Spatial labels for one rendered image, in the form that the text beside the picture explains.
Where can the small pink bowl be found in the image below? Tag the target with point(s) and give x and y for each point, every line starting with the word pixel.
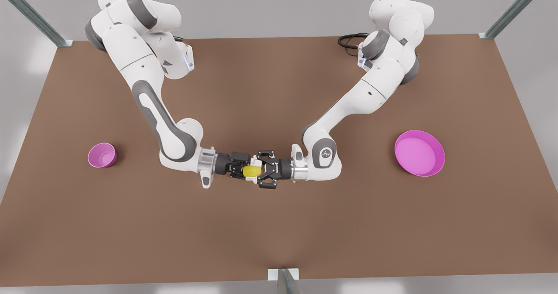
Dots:
pixel 102 155

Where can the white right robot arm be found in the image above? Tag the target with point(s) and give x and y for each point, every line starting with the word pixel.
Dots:
pixel 148 97

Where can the silver frame post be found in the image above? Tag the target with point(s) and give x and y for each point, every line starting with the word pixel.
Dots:
pixel 284 281
pixel 30 12
pixel 514 8

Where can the yellow-green apple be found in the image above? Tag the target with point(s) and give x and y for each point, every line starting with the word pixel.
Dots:
pixel 251 171

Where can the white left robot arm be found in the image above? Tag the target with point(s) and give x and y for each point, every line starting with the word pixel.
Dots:
pixel 370 89

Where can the pink round plate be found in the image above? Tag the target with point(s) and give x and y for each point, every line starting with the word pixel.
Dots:
pixel 419 153

